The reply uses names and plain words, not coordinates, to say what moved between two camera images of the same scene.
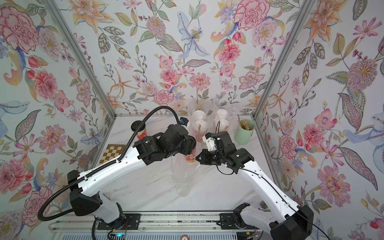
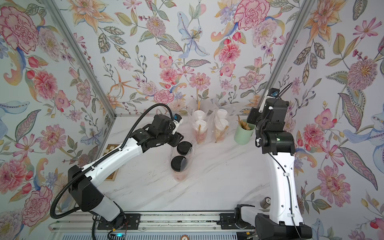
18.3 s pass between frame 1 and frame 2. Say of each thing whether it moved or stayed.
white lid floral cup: stayed
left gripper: moved
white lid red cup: stayed
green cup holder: stayed
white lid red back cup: stayed
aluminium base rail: stayed
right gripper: moved
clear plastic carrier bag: stayed
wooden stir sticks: stayed
